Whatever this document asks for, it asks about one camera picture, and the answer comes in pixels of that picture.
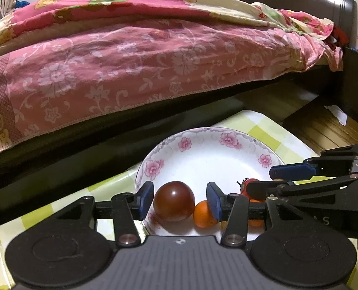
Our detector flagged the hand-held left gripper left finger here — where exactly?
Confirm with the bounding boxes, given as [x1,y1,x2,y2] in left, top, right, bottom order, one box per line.
[56,180,155,247]

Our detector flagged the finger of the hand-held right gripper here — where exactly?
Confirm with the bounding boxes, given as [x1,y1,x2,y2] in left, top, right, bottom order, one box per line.
[269,149,358,181]
[246,174,358,202]

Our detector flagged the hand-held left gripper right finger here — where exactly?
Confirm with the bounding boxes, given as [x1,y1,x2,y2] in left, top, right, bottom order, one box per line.
[206,182,292,247]

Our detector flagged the red cherry tomato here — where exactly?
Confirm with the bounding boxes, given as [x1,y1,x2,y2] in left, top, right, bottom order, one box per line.
[236,178,260,200]

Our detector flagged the small orange kumquat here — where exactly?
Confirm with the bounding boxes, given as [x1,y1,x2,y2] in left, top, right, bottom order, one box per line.
[248,199,266,228]
[193,201,219,229]

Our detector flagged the dark red round tomato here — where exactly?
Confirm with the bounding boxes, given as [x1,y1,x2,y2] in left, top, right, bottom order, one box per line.
[153,181,196,222]

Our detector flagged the white floral-rim plate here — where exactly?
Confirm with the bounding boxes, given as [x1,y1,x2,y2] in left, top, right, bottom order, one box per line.
[135,127,286,243]

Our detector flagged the green checkered tablecloth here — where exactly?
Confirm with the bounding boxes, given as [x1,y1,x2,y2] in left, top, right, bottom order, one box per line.
[0,109,358,290]

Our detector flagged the white paper scrap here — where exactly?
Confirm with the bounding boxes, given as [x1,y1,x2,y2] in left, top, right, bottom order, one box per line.
[324,105,348,126]

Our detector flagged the pink floral blanket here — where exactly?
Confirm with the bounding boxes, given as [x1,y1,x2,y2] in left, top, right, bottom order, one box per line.
[0,0,344,161]

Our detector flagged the red cloth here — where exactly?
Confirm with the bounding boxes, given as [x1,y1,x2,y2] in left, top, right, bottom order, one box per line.
[331,23,349,48]

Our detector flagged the dark wooden headboard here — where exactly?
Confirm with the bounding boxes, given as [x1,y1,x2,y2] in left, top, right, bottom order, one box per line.
[223,0,356,49]

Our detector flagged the dark bed frame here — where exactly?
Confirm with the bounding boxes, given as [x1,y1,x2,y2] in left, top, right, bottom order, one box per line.
[0,74,320,218]

